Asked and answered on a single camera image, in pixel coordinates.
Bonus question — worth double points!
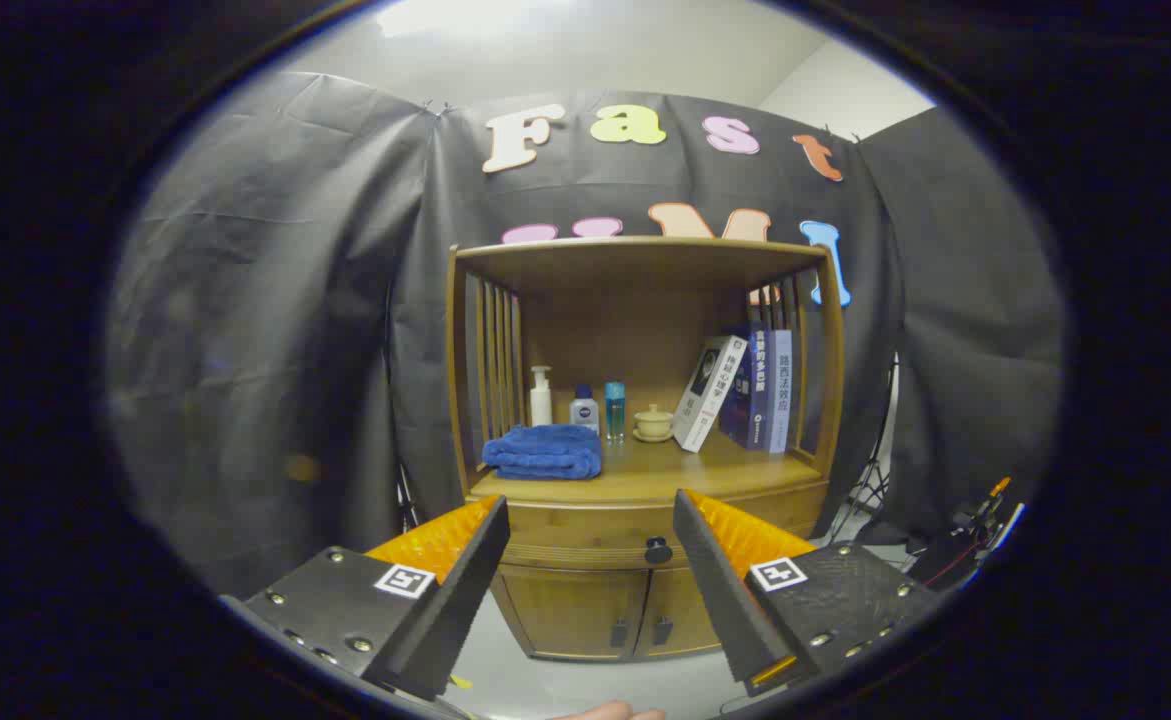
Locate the blue folded towel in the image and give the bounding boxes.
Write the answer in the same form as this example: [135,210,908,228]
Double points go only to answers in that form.
[482,424,604,481]

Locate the white book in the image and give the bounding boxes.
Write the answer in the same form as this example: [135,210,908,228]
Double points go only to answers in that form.
[672,336,749,454]

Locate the dark blue book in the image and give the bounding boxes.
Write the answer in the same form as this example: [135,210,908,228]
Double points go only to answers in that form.
[718,330,756,446]

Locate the wooden cabinet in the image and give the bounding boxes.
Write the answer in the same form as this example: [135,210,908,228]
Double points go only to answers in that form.
[445,236,846,663]

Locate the black gadget with orange tip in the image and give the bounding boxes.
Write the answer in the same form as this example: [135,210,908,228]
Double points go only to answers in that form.
[955,477,1014,536]

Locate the dark equipment box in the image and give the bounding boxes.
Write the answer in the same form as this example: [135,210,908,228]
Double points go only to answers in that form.
[910,525,996,591]

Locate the pale lavender book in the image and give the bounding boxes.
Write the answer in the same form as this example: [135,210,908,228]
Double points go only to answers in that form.
[768,329,793,455]

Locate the black tripod stand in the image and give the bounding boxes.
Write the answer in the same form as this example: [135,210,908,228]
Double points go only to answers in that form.
[393,455,424,533]

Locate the wooden countertop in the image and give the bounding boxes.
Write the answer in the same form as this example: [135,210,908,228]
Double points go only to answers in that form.
[467,425,828,506]

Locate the wooden drawer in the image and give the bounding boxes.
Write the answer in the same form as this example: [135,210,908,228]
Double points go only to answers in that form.
[467,478,832,573]

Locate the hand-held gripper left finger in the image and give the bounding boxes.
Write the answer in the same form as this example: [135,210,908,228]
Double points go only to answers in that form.
[220,494,512,703]

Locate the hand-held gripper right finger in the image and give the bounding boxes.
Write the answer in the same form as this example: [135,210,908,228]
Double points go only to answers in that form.
[671,488,946,698]

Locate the wooden cabinet door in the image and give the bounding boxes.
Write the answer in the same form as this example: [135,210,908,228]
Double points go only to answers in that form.
[635,568,722,659]
[491,565,651,662]

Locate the blue spine book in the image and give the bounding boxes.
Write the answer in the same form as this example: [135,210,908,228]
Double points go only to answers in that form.
[748,328,772,451]

